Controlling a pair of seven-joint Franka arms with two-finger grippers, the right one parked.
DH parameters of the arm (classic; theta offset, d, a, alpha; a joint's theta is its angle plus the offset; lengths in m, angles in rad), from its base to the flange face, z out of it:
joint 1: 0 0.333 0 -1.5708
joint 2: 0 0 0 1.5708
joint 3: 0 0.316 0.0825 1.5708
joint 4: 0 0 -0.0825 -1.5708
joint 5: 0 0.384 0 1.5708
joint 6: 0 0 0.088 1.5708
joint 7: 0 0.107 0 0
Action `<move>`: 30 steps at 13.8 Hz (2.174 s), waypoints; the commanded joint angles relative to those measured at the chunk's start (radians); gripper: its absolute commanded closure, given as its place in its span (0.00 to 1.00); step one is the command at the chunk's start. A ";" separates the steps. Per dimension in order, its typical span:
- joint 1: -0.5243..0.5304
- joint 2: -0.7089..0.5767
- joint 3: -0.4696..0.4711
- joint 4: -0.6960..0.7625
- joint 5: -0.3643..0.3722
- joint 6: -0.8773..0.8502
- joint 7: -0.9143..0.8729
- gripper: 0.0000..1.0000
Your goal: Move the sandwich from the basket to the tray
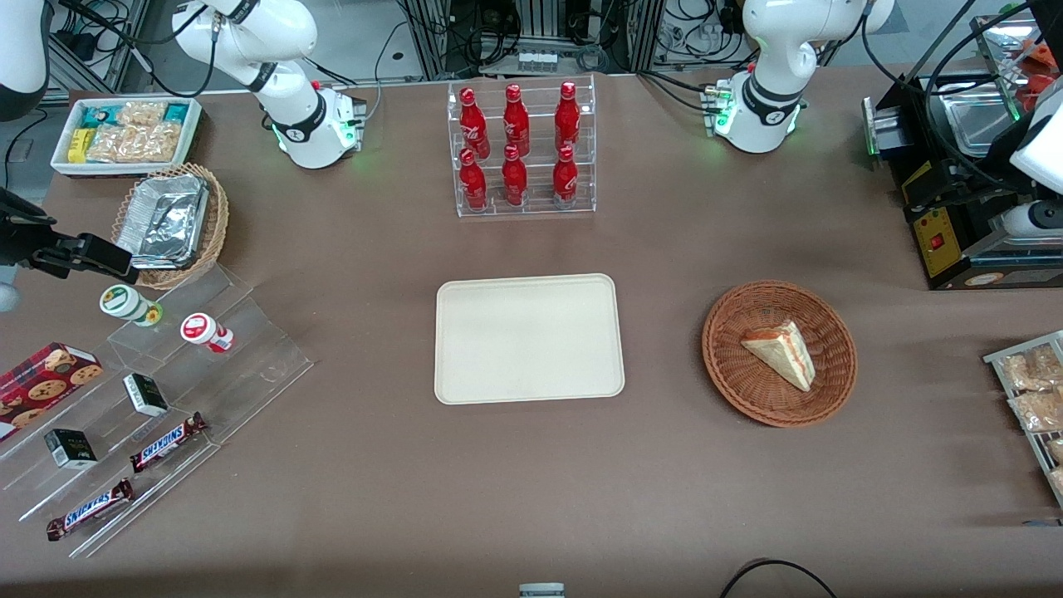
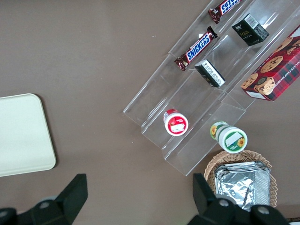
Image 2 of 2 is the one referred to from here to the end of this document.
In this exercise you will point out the small light wicker basket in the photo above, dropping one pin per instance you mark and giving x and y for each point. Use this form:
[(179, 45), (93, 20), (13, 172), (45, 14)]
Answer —
[(234, 157)]

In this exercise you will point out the clear acrylic stepped shelf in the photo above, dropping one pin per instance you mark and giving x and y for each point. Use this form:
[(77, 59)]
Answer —
[(199, 110)]

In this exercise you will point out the red tartan cookie box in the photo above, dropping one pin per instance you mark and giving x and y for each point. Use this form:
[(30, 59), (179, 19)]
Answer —
[(276, 70)]

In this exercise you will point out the cream rectangular plastic tray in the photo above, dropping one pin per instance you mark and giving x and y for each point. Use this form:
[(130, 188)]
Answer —
[(23, 136)]

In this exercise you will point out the silver foil packets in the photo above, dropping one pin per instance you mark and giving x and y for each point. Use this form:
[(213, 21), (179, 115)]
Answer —
[(241, 187)]

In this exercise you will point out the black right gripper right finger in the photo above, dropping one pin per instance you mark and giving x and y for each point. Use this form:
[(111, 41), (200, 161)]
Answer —
[(211, 211)]

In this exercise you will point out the Snickers chocolate bar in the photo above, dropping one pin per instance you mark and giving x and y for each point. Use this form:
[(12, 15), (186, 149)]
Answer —
[(197, 49), (225, 8)]

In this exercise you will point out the red lid yogurt cup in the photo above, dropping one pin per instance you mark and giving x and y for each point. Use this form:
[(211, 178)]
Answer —
[(175, 125)]

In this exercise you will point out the small black carton box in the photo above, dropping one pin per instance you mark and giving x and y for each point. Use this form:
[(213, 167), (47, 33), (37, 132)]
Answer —
[(209, 73), (248, 32)]

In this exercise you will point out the green lid sunflower cup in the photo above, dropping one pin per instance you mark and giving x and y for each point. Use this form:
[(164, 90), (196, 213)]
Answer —
[(234, 139)]

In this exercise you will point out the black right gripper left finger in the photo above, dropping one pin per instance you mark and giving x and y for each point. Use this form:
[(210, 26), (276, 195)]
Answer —
[(65, 206)]

